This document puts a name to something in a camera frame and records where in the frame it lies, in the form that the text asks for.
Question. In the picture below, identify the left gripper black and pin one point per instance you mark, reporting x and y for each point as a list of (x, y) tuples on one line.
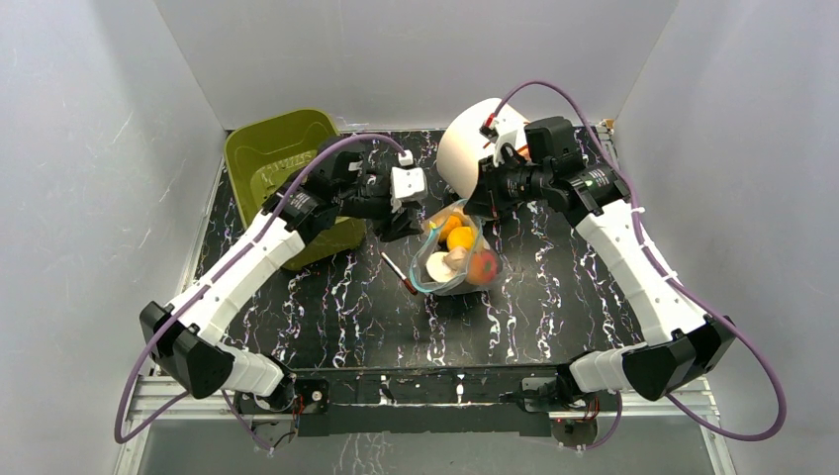
[(398, 225)]

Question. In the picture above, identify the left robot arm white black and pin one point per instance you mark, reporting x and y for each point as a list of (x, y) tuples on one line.
[(184, 336)]

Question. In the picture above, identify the red white marker pen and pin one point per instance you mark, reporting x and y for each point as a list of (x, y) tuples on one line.
[(406, 281)]

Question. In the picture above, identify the clear zip top bag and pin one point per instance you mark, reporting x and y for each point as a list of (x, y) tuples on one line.
[(430, 228)]

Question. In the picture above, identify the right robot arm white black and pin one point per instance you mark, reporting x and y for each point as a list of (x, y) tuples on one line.
[(541, 161)]

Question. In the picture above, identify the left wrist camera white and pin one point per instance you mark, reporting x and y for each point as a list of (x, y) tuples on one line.
[(407, 182)]

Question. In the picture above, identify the yellow toy lemon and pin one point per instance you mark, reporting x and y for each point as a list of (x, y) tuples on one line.
[(463, 236)]

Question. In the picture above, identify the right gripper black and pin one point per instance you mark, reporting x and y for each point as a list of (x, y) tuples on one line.
[(490, 190)]

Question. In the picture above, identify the white round toy food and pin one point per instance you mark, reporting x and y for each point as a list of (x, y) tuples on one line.
[(438, 270)]

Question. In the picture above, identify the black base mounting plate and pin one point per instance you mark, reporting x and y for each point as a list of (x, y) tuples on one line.
[(531, 400)]

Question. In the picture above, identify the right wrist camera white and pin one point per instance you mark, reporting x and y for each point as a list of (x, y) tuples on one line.
[(502, 131)]

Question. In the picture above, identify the small orange toy fruit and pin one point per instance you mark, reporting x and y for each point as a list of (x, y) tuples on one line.
[(449, 224)]

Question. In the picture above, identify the olive green plastic basket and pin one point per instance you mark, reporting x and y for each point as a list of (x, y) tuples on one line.
[(261, 156)]

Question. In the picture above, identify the white orange cylindrical appliance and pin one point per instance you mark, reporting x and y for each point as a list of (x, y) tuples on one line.
[(462, 146)]

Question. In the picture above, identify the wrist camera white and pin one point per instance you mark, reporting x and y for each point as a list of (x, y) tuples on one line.
[(502, 131), (407, 182)]

